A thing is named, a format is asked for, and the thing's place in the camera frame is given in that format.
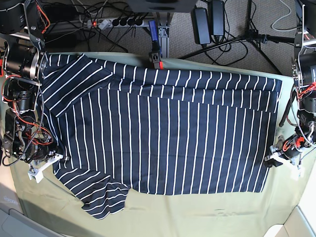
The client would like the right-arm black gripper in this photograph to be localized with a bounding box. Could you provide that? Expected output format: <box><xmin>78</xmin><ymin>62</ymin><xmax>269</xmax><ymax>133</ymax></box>
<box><xmin>25</xmin><ymin>146</ymin><xmax>52</xmax><ymax>164</ymax></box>

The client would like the aluminium frame post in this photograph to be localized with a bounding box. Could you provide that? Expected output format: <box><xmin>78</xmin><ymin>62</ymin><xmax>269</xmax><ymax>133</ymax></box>
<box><xmin>153</xmin><ymin>12</ymin><xmax>174</xmax><ymax>58</ymax></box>

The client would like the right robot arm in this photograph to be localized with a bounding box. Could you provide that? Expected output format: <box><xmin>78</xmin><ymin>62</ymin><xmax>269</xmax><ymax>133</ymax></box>
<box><xmin>0</xmin><ymin>0</ymin><xmax>56</xmax><ymax>164</ymax></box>

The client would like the white cable on carpet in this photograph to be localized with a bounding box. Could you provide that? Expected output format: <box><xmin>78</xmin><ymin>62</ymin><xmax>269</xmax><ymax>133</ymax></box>
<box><xmin>271</xmin><ymin>0</ymin><xmax>301</xmax><ymax>32</ymax></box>

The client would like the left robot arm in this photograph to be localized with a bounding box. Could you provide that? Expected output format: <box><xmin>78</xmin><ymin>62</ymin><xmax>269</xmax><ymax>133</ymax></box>
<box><xmin>264</xmin><ymin>0</ymin><xmax>316</xmax><ymax>168</ymax></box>

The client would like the red black table clamp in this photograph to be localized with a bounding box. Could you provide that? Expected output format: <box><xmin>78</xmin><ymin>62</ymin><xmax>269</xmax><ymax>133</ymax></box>
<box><xmin>148</xmin><ymin>20</ymin><xmax>163</xmax><ymax>70</ymax></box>

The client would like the black power adapter brick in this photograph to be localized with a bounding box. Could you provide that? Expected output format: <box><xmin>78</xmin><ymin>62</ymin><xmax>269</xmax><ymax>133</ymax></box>
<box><xmin>192</xmin><ymin>8</ymin><xmax>211</xmax><ymax>45</ymax></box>

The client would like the black cable bundle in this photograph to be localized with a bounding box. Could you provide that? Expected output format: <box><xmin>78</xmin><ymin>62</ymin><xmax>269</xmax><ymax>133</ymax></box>
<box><xmin>44</xmin><ymin>0</ymin><xmax>154</xmax><ymax>54</ymax></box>

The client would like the white power strip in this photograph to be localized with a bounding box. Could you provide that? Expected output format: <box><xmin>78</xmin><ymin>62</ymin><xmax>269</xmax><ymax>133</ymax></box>
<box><xmin>85</xmin><ymin>17</ymin><xmax>149</xmax><ymax>30</ymax></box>

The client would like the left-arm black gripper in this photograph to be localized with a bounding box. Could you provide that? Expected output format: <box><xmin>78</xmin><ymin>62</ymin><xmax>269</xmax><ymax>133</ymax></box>
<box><xmin>264</xmin><ymin>134</ymin><xmax>305</xmax><ymax>168</ymax></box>

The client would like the black tripod stand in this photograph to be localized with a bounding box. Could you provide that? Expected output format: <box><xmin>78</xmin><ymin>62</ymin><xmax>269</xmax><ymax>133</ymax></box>
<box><xmin>180</xmin><ymin>0</ymin><xmax>294</xmax><ymax>74</ymax></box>

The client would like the navy white striped T-shirt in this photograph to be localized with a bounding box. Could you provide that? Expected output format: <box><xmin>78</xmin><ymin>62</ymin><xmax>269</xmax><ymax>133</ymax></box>
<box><xmin>41</xmin><ymin>54</ymin><xmax>282</xmax><ymax>219</ymax></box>

